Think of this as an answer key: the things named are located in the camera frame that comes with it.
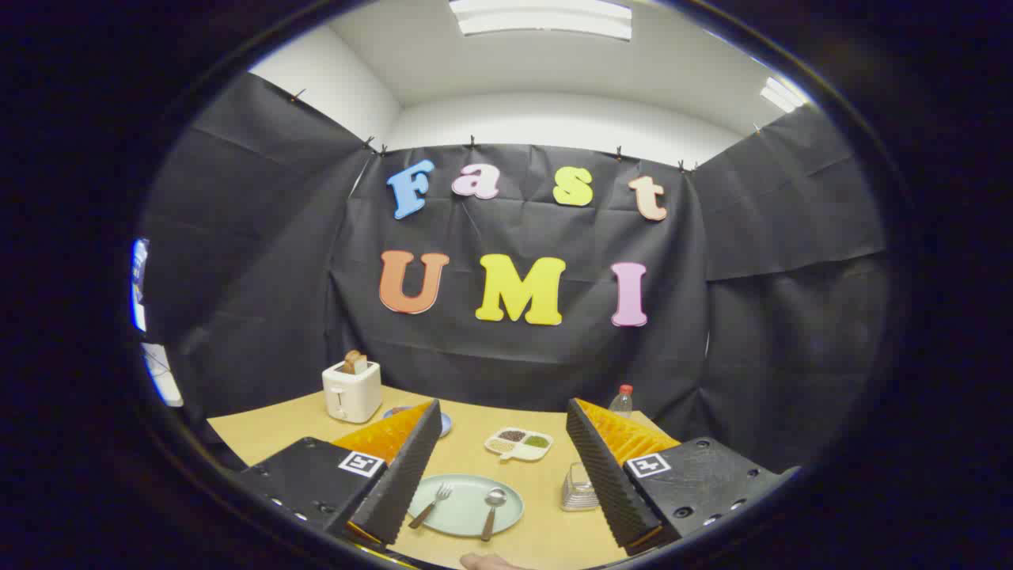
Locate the white divided tray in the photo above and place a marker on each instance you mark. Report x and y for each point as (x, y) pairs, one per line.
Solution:
(532, 454)

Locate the long ceiling light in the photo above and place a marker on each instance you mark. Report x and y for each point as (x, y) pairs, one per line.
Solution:
(546, 20)

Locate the dark brown beans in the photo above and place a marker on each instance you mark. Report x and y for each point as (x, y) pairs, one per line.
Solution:
(512, 435)

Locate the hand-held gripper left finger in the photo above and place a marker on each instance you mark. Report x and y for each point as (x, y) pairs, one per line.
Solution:
(404, 475)

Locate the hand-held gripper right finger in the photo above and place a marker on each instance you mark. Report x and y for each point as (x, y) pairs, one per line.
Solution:
(601, 475)

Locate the white toaster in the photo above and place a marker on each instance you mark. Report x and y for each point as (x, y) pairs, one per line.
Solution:
(352, 392)

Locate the pale green plate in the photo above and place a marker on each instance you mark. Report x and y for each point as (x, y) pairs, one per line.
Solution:
(463, 507)

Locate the black backdrop cloth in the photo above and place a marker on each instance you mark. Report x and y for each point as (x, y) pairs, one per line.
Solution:
(514, 356)

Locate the clear plastic water bottle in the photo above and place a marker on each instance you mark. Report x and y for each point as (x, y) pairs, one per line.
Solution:
(622, 405)

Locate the blue plate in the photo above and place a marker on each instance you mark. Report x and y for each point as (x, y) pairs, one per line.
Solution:
(445, 423)

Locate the toasted bread slice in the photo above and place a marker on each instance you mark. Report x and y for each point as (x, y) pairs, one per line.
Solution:
(354, 362)

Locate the green mung beans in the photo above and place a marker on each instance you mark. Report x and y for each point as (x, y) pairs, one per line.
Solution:
(536, 442)

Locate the pale soybeans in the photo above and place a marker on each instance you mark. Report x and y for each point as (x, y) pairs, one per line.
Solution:
(502, 446)

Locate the small ceiling light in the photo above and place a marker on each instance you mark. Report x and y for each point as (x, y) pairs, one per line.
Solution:
(782, 95)

